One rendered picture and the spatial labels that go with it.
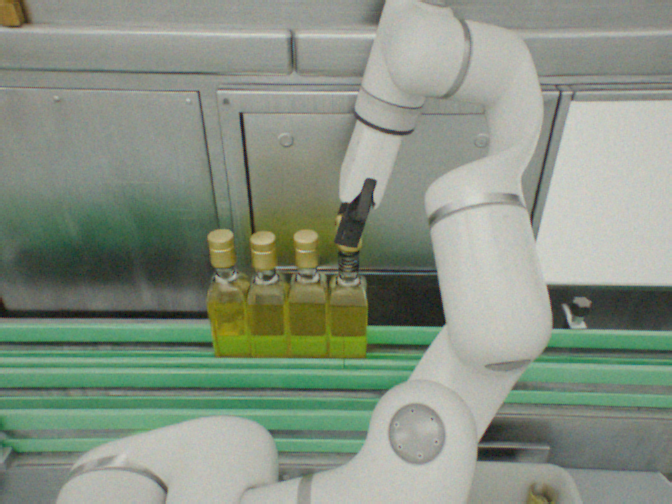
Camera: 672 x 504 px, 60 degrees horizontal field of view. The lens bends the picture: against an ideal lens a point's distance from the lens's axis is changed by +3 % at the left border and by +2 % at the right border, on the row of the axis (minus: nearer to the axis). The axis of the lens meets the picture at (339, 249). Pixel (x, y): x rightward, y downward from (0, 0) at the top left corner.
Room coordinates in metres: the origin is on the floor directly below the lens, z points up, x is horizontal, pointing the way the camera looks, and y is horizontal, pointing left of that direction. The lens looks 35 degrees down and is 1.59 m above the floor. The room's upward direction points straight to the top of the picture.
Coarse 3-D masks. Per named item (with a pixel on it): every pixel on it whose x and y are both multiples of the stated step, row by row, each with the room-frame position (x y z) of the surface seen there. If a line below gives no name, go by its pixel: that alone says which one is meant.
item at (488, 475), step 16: (480, 464) 0.52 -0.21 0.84; (496, 464) 0.52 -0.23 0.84; (512, 464) 0.52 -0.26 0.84; (528, 464) 0.52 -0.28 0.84; (544, 464) 0.52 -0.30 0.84; (480, 480) 0.51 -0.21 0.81; (496, 480) 0.51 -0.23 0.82; (512, 480) 0.51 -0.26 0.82; (528, 480) 0.51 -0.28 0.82; (544, 480) 0.51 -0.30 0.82; (560, 480) 0.51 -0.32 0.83; (480, 496) 0.51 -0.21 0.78; (496, 496) 0.51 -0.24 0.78; (512, 496) 0.51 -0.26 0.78; (528, 496) 0.51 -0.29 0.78; (560, 496) 0.49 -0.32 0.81; (576, 496) 0.47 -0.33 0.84
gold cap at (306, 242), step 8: (304, 232) 0.66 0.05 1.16; (312, 232) 0.66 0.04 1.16; (296, 240) 0.64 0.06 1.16; (304, 240) 0.64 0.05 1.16; (312, 240) 0.64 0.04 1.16; (296, 248) 0.64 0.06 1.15; (304, 248) 0.63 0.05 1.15; (312, 248) 0.63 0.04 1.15; (296, 256) 0.64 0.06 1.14; (304, 256) 0.63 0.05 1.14; (312, 256) 0.63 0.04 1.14; (296, 264) 0.64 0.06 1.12; (304, 264) 0.63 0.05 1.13; (312, 264) 0.63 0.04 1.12
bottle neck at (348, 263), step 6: (342, 252) 0.64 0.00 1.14; (354, 252) 0.65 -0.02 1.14; (342, 258) 0.63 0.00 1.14; (348, 258) 0.63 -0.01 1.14; (354, 258) 0.63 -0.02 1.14; (342, 264) 0.63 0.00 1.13; (348, 264) 0.63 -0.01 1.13; (354, 264) 0.63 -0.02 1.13; (342, 270) 0.63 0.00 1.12; (348, 270) 0.63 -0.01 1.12; (354, 270) 0.63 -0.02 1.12; (342, 276) 0.63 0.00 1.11; (348, 276) 0.63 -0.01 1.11; (354, 276) 0.63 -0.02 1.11; (342, 282) 0.63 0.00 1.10; (348, 282) 0.63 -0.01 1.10; (354, 282) 0.63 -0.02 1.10
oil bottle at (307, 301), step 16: (320, 272) 0.66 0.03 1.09; (304, 288) 0.63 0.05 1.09; (320, 288) 0.63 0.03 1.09; (288, 304) 0.62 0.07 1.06; (304, 304) 0.62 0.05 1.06; (320, 304) 0.62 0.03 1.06; (304, 320) 0.62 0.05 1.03; (320, 320) 0.62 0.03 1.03; (304, 336) 0.62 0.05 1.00; (320, 336) 0.62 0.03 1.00; (304, 352) 0.62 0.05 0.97; (320, 352) 0.62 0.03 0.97
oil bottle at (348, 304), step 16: (336, 288) 0.63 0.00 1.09; (352, 288) 0.62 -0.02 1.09; (336, 304) 0.61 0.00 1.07; (352, 304) 0.61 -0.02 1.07; (336, 320) 0.61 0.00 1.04; (352, 320) 0.61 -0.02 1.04; (336, 336) 0.61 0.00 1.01; (352, 336) 0.61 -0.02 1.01; (336, 352) 0.61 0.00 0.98; (352, 352) 0.61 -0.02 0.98
